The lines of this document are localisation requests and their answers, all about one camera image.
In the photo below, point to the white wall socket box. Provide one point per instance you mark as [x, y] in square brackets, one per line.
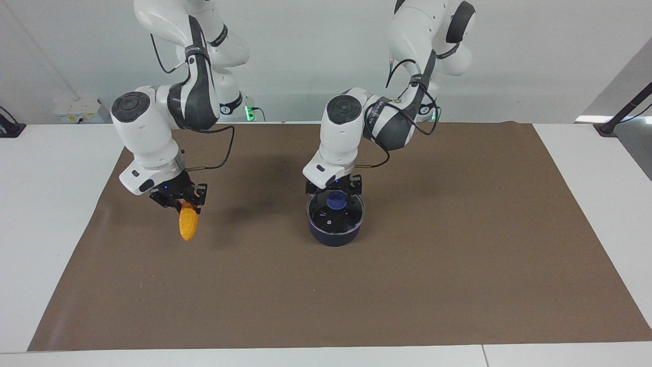
[76, 112]

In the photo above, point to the orange corn cob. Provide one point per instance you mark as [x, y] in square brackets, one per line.
[188, 224]

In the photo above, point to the glass lid with blue knob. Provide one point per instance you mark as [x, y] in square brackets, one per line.
[349, 219]

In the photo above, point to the black slanted stand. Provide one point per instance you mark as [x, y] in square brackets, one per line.
[624, 109]

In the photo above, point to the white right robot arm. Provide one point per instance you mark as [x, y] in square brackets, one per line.
[145, 132]

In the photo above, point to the brown table mat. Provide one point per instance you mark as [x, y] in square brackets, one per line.
[326, 295]

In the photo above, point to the black table clamp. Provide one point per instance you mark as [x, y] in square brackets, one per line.
[10, 127]

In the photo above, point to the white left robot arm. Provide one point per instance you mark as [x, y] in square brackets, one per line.
[341, 137]

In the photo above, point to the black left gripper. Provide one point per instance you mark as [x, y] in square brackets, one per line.
[318, 186]

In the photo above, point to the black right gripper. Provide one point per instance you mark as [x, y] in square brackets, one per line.
[170, 192]

